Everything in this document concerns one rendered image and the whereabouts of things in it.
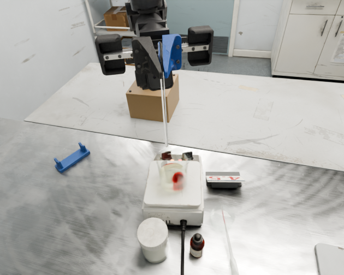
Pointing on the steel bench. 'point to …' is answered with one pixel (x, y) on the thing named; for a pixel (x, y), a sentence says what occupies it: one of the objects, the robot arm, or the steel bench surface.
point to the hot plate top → (193, 191)
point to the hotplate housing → (177, 212)
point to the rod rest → (71, 159)
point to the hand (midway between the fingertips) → (160, 64)
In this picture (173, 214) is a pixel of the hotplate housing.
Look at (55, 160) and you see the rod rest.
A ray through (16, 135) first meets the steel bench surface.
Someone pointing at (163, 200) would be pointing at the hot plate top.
